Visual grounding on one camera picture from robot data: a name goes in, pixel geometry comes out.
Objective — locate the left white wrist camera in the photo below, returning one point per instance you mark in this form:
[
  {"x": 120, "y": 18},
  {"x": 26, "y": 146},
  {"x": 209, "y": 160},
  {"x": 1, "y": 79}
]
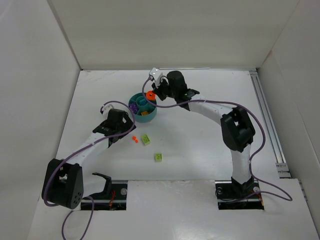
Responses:
[{"x": 105, "y": 110}]

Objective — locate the orange round lego piece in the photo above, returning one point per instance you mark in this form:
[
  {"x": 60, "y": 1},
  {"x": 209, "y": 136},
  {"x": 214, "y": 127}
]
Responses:
[{"x": 151, "y": 96}]

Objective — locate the green lego brick right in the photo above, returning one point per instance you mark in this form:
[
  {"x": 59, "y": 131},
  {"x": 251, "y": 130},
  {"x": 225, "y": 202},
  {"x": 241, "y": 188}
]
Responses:
[{"x": 158, "y": 157}]

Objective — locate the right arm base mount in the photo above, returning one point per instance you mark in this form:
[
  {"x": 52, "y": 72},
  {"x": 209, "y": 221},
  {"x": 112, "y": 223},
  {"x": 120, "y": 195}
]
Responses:
[{"x": 230, "y": 197}]

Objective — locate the small orange lego piece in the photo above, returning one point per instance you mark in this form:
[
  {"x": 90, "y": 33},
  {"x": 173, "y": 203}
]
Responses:
[{"x": 135, "y": 139}]

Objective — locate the green lego brick left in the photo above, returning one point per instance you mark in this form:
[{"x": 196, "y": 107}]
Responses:
[{"x": 145, "y": 139}]

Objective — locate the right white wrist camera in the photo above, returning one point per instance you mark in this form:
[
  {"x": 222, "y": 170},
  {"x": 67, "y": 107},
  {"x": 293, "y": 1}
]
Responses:
[{"x": 155, "y": 75}]

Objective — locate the teal round divided container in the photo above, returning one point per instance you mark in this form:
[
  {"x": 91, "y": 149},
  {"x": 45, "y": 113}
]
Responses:
[{"x": 152, "y": 110}]

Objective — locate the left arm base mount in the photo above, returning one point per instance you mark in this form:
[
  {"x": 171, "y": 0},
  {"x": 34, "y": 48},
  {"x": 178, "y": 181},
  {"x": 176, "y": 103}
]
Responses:
[{"x": 114, "y": 200}]

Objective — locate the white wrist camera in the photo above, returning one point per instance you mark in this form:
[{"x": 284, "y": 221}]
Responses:
[
  {"x": 155, "y": 75},
  {"x": 105, "y": 110}
]

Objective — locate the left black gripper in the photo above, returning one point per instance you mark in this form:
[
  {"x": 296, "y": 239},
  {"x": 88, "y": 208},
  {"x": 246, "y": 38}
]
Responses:
[{"x": 124, "y": 123}]

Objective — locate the long teal lego brick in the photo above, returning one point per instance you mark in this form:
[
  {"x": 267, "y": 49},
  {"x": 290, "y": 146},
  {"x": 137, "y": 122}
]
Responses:
[{"x": 142, "y": 102}]

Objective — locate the long purple lego brick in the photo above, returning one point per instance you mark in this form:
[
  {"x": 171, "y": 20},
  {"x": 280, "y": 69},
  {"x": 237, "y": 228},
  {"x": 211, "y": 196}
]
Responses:
[{"x": 133, "y": 106}]

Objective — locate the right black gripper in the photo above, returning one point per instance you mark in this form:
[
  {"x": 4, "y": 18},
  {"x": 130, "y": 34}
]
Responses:
[{"x": 161, "y": 90}]

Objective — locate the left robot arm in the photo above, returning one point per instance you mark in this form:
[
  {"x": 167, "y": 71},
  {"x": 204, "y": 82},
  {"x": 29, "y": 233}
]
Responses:
[{"x": 67, "y": 181}]

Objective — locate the aluminium rail right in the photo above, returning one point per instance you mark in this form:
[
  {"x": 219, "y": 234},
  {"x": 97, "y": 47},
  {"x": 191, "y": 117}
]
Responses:
[{"x": 281, "y": 164}]

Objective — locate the green lego brick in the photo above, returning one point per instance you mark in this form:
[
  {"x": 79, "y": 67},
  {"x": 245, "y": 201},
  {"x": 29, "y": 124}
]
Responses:
[
  {"x": 145, "y": 139},
  {"x": 158, "y": 157}
]

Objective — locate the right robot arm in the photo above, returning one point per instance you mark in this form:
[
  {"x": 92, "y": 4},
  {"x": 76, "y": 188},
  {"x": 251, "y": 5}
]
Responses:
[{"x": 236, "y": 126}]

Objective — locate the long yellow lego brick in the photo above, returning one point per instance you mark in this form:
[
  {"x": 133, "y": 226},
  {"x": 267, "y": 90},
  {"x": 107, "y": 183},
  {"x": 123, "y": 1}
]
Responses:
[{"x": 144, "y": 113}]

